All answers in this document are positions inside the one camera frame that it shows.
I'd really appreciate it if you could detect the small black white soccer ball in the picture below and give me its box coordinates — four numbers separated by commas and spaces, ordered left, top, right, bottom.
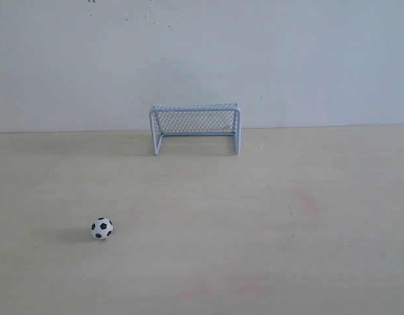
91, 217, 113, 240

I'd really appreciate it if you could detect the white miniature soccer goal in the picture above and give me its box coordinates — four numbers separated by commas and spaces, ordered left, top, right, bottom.
149, 102, 241, 155

